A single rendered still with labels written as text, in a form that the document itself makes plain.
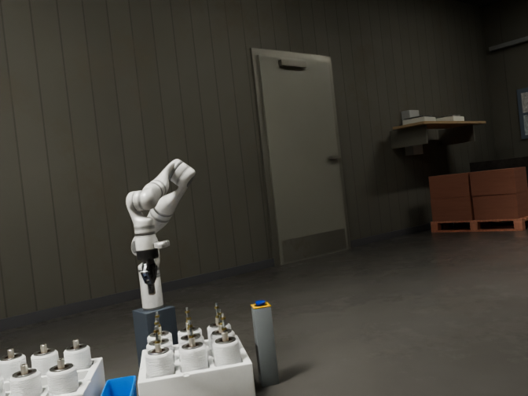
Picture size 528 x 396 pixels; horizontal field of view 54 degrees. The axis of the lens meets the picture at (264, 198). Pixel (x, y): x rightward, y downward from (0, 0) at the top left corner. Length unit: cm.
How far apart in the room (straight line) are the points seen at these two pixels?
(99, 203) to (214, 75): 164
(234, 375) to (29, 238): 253
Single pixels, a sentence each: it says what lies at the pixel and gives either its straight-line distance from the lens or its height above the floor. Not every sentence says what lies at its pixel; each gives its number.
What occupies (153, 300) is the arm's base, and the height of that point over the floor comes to 34.
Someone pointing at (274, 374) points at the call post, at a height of 4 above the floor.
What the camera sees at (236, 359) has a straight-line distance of 191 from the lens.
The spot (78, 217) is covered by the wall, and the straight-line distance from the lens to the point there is 421.
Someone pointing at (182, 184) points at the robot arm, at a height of 83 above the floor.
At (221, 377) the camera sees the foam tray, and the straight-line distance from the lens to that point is 188.
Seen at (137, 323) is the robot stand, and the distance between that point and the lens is 241.
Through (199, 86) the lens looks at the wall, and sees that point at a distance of 486.
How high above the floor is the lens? 78
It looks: 1 degrees down
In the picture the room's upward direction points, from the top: 6 degrees counter-clockwise
